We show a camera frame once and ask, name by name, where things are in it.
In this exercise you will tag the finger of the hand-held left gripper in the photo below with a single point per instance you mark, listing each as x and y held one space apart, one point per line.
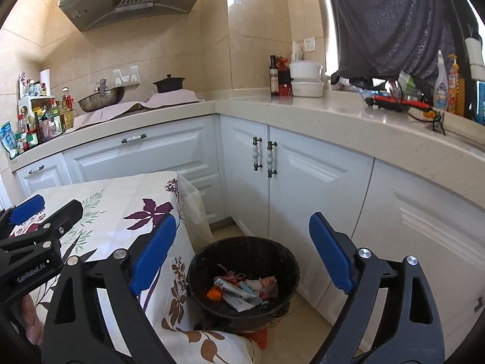
66 216
26 206

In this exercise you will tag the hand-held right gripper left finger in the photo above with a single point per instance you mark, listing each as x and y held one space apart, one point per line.
153 254

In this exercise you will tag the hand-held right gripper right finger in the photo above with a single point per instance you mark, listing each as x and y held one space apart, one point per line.
331 254

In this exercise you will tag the clear pink-dotted wrapper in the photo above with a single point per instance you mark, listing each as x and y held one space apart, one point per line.
269 285

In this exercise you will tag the orange wrapper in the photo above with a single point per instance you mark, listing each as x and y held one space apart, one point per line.
214 294

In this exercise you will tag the red checked ribbon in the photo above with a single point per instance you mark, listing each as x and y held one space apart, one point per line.
232 276

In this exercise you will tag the black trash bin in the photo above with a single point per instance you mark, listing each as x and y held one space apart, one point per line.
246 250

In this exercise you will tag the white plastic bag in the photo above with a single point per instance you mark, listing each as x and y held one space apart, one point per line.
252 285

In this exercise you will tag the person's left hand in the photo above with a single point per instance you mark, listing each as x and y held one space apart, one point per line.
32 320

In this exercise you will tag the white cabinet door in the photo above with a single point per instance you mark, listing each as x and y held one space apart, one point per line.
435 216
45 182
151 159
318 182
238 182

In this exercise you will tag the floral tablecloth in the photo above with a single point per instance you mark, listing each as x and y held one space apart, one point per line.
113 197

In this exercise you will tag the blue snack packet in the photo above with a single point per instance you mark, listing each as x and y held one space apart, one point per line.
9 140

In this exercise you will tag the cluster of condiment bottles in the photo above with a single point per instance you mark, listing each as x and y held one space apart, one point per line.
45 125

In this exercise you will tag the yellow cooking oil jug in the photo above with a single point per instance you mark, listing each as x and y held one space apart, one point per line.
68 115

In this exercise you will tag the white spice shelf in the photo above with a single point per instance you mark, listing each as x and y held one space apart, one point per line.
38 99

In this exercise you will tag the pink stove cover cloth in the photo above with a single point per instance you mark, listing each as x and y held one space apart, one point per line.
174 98
110 115

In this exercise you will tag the orange plastic piece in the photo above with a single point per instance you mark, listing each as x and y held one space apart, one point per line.
258 339

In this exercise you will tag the metal wok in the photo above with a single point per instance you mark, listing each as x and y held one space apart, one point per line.
100 100

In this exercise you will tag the paper towel roll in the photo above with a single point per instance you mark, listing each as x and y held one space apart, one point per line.
45 82

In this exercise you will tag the metal spatula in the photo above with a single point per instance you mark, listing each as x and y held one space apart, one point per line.
103 86

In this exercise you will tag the red black power strip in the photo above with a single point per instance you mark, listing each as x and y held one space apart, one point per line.
394 104

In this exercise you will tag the black lidded pot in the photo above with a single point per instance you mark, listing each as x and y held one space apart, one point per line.
169 84

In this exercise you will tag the red seasoning box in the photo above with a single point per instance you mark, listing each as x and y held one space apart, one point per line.
285 89

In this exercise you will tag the small orange fruit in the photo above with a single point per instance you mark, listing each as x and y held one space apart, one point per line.
430 114

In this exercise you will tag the dark glass bottle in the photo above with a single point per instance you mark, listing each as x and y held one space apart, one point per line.
274 77

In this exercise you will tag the red snack bag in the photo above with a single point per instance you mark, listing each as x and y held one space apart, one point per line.
284 68

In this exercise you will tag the white spray bottle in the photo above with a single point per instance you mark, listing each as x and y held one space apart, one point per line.
441 91

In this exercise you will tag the orange detergent bottle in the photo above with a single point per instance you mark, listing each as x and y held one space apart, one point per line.
456 91

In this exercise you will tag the white paper bag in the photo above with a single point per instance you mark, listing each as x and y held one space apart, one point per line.
297 51

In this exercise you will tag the steel range hood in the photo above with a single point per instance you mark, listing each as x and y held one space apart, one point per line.
132 0

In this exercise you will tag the white plastic object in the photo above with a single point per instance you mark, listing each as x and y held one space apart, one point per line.
475 58

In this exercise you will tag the dark curtain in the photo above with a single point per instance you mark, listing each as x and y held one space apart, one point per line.
394 19

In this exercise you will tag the white wall utensil holder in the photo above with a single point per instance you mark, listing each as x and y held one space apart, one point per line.
133 75

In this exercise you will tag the white wall socket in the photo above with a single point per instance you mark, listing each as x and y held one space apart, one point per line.
309 44

